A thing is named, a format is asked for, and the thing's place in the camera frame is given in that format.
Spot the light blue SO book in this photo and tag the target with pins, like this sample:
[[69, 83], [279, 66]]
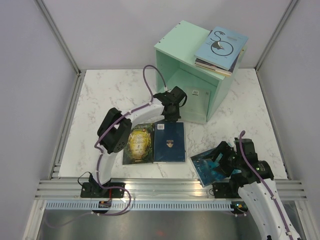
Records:
[[221, 47]]

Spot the green forest cover book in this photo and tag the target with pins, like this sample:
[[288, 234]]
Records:
[[140, 146]]

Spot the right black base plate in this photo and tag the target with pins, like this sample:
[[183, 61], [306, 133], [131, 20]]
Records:
[[226, 190]]

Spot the pale green book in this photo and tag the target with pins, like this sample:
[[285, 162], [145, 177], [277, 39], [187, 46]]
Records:
[[196, 107]]

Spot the aluminium corner post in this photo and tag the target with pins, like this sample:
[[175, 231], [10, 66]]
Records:
[[279, 27], [57, 34]]

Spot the yellow book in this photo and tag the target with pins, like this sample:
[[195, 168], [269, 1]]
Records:
[[213, 62]]

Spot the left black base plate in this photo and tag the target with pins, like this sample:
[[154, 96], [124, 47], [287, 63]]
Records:
[[94, 191]]

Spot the right aluminium corner post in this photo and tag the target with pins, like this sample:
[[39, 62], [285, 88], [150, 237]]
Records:
[[279, 27]]

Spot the navy blue book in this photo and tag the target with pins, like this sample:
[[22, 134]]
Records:
[[169, 142]]

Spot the white slotted cable duct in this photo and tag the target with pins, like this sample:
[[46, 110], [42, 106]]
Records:
[[139, 205]]

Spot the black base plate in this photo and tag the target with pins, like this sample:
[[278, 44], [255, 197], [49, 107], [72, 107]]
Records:
[[94, 191], [226, 190]]

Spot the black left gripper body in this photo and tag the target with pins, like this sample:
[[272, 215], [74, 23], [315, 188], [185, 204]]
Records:
[[176, 110]]

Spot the aluminium rail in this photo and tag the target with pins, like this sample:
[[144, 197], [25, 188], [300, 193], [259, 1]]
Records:
[[67, 188]]

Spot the mint green open cabinet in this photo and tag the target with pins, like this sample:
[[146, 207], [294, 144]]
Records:
[[174, 57]]

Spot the left aluminium corner post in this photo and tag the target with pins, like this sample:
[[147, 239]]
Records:
[[57, 34]]

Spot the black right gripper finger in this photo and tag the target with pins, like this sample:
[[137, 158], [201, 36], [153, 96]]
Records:
[[223, 150], [222, 172]]

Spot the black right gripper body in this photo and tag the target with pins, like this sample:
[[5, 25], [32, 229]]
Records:
[[237, 160]]

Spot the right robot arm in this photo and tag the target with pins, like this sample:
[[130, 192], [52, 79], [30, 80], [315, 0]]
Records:
[[253, 181]]

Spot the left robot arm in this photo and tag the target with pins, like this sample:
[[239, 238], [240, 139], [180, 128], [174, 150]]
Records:
[[114, 131]]

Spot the teal ocean cover book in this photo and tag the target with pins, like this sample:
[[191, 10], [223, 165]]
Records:
[[203, 165]]

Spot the dark purple galaxy book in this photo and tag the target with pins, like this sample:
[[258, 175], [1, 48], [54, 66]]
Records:
[[235, 63]]

